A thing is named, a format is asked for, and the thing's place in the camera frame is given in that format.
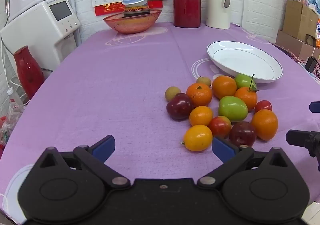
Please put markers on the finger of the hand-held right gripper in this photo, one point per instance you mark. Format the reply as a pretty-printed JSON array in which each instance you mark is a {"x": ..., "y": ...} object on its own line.
[
  {"x": 297, "y": 137},
  {"x": 315, "y": 107}
]

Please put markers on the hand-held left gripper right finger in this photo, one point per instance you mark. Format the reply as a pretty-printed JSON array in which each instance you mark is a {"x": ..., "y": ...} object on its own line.
[{"x": 222, "y": 148}]

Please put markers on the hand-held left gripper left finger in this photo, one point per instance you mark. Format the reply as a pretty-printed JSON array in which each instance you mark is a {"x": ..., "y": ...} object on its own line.
[{"x": 106, "y": 147}]

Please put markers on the red and yellow apple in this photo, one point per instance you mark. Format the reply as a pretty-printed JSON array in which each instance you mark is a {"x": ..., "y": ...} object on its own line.
[{"x": 220, "y": 126}]

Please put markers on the dark red plum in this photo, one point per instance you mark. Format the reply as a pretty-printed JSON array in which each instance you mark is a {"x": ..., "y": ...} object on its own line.
[
  {"x": 178, "y": 106},
  {"x": 242, "y": 133}
]

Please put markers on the yellow-orange citrus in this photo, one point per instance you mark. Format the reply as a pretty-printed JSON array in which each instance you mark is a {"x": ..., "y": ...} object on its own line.
[{"x": 198, "y": 138}]

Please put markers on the large oval orange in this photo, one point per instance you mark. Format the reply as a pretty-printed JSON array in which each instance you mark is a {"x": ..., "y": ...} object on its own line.
[{"x": 264, "y": 124}]

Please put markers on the oval green fruit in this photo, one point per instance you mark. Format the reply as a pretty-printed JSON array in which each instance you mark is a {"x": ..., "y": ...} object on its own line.
[{"x": 233, "y": 109}]

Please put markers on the small red fruit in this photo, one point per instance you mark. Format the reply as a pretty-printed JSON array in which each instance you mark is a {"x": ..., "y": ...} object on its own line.
[{"x": 263, "y": 105}]

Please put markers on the orange with leaf and stem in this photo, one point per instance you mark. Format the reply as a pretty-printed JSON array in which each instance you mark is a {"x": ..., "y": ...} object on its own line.
[{"x": 246, "y": 99}]

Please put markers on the white plate with blue rim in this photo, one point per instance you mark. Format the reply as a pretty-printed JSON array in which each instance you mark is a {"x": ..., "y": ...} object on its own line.
[{"x": 240, "y": 60}]

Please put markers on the small orange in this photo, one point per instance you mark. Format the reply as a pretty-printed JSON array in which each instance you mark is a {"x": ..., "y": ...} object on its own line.
[{"x": 200, "y": 115}]

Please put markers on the black power adapter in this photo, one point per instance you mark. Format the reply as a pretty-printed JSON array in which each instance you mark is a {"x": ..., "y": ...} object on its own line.
[{"x": 310, "y": 63}]

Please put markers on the orange mandarin with stem nub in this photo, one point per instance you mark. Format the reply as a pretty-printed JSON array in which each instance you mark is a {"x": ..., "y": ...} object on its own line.
[{"x": 199, "y": 94}]

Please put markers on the brown patterned cloth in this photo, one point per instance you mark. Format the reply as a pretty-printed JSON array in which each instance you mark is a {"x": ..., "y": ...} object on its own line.
[{"x": 287, "y": 53}]

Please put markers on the round orange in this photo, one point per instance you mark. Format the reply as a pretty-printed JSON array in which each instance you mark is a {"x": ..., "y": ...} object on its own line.
[{"x": 224, "y": 87}]

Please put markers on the purple tablecloth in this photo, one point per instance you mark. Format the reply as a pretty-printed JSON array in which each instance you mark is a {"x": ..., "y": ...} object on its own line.
[{"x": 112, "y": 77}]

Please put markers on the pale brown longan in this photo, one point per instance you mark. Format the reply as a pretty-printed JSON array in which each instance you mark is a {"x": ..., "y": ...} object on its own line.
[
  {"x": 203, "y": 80},
  {"x": 172, "y": 93}
]

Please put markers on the low cardboard box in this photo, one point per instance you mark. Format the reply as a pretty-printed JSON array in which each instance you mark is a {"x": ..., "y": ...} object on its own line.
[{"x": 287, "y": 41}]

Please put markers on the round green apple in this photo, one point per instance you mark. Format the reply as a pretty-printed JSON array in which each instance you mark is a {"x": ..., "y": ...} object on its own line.
[{"x": 243, "y": 80}]

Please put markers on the tall cardboard box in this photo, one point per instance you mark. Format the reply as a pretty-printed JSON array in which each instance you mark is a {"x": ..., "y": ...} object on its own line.
[{"x": 297, "y": 17}]

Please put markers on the clear plastic bottle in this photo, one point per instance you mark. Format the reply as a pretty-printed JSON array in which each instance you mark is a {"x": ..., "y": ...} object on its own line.
[{"x": 13, "y": 107}]

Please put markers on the small red jug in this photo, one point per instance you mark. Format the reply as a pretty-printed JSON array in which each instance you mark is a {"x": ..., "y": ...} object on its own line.
[{"x": 27, "y": 72}]

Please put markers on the red glass bowl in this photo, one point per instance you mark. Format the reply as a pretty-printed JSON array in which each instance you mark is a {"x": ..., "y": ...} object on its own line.
[{"x": 132, "y": 25}]

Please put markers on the dark bowl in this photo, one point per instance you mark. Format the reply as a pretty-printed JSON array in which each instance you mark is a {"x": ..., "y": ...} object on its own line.
[{"x": 136, "y": 14}]

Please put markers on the white water dispenser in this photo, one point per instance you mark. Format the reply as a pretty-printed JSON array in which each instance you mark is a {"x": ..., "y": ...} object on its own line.
[{"x": 37, "y": 27}]

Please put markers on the white thermos jug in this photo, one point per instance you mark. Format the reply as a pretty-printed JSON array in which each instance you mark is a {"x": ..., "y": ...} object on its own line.
[{"x": 216, "y": 7}]

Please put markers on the patterned bowl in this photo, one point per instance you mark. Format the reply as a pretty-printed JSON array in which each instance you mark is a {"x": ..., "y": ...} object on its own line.
[{"x": 136, "y": 9}]

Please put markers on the white bowl with blue lid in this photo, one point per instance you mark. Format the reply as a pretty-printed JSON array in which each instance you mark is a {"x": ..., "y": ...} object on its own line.
[{"x": 135, "y": 0}]

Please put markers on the red wall poster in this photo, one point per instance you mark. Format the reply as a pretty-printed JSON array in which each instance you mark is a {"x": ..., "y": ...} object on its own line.
[{"x": 107, "y": 10}]

